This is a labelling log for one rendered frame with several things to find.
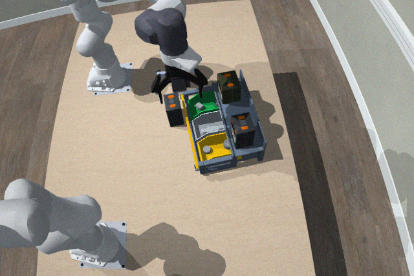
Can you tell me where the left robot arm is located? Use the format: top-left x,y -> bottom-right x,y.
61,0 -> 202,93

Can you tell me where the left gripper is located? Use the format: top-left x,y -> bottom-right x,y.
151,64 -> 208,104

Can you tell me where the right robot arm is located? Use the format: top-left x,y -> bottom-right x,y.
0,178 -> 118,271

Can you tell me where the grey metal shelf rack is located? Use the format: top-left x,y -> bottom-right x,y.
179,69 -> 267,174

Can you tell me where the green open bin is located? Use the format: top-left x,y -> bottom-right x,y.
188,90 -> 219,120

